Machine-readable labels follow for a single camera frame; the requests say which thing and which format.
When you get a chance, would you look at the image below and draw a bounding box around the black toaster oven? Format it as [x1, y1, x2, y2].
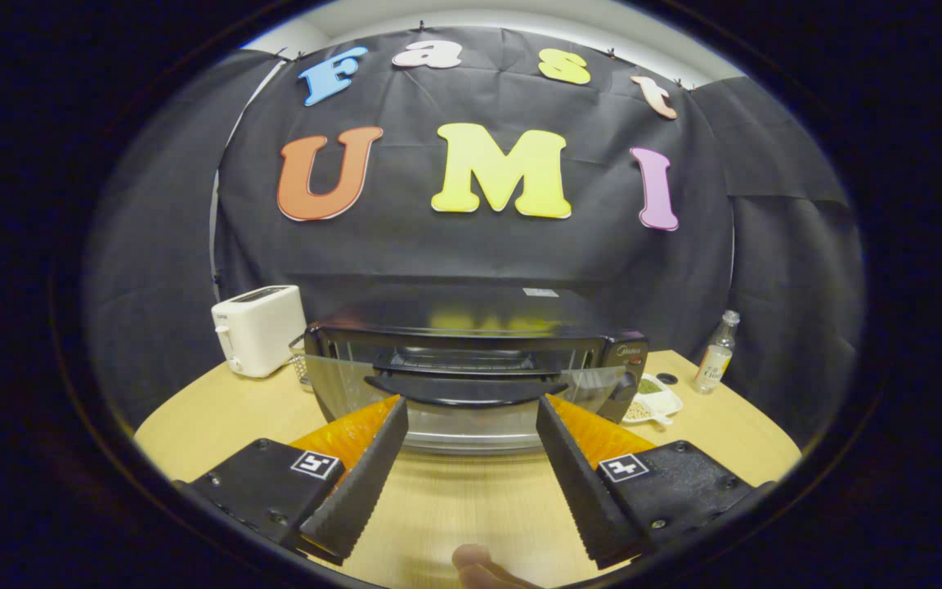
[304, 286, 650, 455]

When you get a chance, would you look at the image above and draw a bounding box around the white bread toaster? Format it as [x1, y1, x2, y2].
[211, 285, 308, 379]

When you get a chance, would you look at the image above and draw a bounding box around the white divided spice dish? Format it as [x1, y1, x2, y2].
[622, 373, 684, 426]

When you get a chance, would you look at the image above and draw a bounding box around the small wire basket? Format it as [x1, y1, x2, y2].
[289, 334, 312, 387]

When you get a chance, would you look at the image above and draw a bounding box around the clear glass bottle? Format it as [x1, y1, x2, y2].
[693, 310, 741, 395]

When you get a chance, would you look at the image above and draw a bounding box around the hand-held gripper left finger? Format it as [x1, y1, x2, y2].
[179, 395, 409, 565]

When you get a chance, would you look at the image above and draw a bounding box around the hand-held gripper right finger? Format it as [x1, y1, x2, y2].
[535, 393, 766, 570]

